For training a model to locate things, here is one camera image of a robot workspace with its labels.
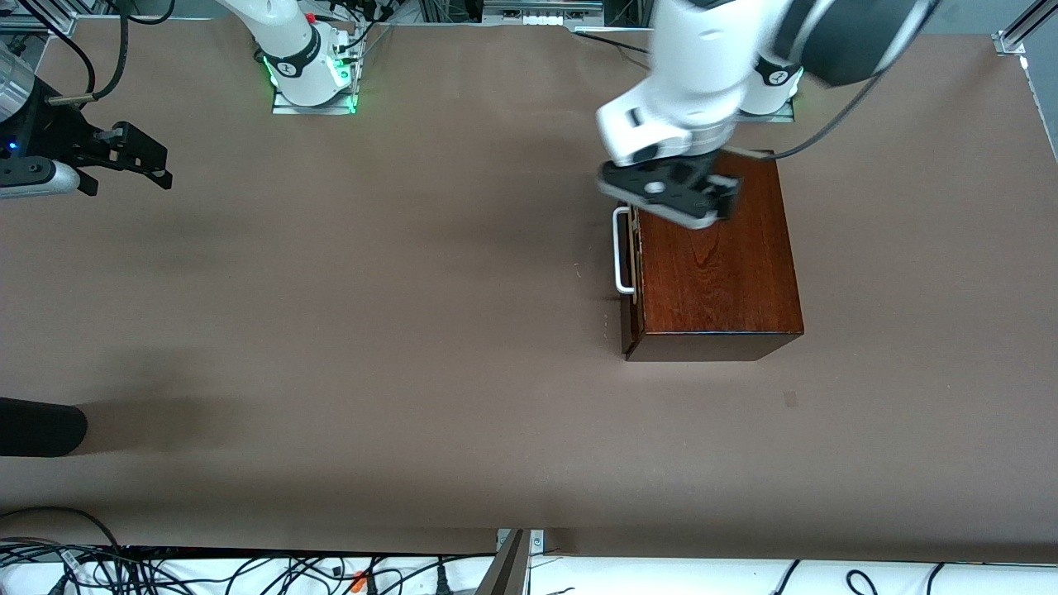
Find wooden drawer with white handle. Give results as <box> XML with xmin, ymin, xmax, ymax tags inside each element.
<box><xmin>612</xmin><ymin>207</ymin><xmax>644</xmax><ymax>358</ymax></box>

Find dark wooden cabinet box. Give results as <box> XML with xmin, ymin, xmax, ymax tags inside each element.
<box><xmin>622</xmin><ymin>150</ymin><xmax>804</xmax><ymax>362</ymax></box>

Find white power strip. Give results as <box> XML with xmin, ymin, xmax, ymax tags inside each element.
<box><xmin>482</xmin><ymin>0</ymin><xmax>604</xmax><ymax>27</ymax></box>

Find black padded cylinder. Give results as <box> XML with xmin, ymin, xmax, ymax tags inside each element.
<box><xmin>0</xmin><ymin>397</ymin><xmax>88</xmax><ymax>458</ymax></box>

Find black cable on table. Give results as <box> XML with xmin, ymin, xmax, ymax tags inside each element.
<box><xmin>574</xmin><ymin>30</ymin><xmax>654</xmax><ymax>59</ymax></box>

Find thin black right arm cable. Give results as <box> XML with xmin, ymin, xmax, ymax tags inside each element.
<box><xmin>17</xmin><ymin>0</ymin><xmax>96</xmax><ymax>92</ymax></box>

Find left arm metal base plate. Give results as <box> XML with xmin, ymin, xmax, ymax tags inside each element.
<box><xmin>734</xmin><ymin>98</ymin><xmax>796</xmax><ymax>123</ymax></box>

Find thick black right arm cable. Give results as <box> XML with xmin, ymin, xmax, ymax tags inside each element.
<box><xmin>46</xmin><ymin>0</ymin><xmax>133</xmax><ymax>106</ymax></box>

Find aluminium frame rail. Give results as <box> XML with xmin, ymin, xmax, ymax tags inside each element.
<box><xmin>0</xmin><ymin>0</ymin><xmax>83</xmax><ymax>34</ymax></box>

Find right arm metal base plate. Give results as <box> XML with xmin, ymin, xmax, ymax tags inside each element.
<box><xmin>271</xmin><ymin>45</ymin><xmax>360</xmax><ymax>117</ymax></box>

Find right arm base connector cables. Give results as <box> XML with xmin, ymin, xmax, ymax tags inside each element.
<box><xmin>302</xmin><ymin>0</ymin><xmax>398</xmax><ymax>50</ymax></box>

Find aluminium frame corner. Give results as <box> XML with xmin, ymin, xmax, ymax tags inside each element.
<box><xmin>992</xmin><ymin>0</ymin><xmax>1058</xmax><ymax>59</ymax></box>

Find thick black looped cable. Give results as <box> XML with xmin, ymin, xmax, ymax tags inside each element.
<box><xmin>0</xmin><ymin>506</ymin><xmax>125</xmax><ymax>550</ymax></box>

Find tangled black cables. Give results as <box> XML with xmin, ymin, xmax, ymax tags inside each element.
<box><xmin>0</xmin><ymin>537</ymin><xmax>497</xmax><ymax>595</ymax></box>

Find aluminium profile bracket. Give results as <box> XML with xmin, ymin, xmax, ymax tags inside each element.
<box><xmin>475</xmin><ymin>529</ymin><xmax>546</xmax><ymax>595</ymax></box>

